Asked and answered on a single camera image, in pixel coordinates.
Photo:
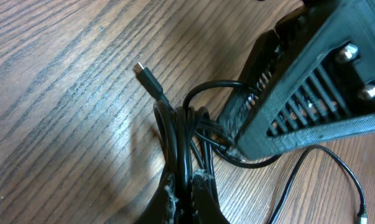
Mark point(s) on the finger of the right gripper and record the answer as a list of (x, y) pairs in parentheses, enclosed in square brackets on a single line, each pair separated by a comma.
[(323, 84), (257, 72)]

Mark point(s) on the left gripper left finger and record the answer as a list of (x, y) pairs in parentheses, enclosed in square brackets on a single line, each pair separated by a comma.
[(162, 207)]

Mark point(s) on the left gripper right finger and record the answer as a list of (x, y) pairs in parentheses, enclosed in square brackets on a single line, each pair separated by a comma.
[(204, 208)]

